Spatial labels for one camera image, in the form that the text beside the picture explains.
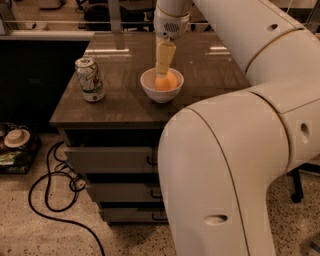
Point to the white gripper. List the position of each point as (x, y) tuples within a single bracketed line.
[(170, 27)]

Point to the orange fruit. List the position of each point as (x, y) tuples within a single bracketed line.
[(166, 83)]

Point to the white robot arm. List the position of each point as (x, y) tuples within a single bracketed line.
[(217, 157)]

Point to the white ceramic bowl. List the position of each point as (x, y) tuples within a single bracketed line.
[(148, 79)]

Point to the green white soda can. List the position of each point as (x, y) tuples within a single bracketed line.
[(89, 78)]

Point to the grey drawer cabinet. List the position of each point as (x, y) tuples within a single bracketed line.
[(127, 117)]

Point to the top grey drawer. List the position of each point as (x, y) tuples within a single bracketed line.
[(112, 159)]

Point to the grey drawer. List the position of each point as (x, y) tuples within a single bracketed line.
[(112, 159), (133, 215), (124, 192)]

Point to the middle grey drawer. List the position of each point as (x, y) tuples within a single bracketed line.
[(124, 192)]

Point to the bottom grey drawer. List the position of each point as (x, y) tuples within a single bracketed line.
[(133, 215)]

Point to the beige hat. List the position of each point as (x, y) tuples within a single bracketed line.
[(17, 138)]

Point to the dark patterned box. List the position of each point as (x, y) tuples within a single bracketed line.
[(17, 160)]

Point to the black chair base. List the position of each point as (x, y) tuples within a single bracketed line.
[(309, 168)]

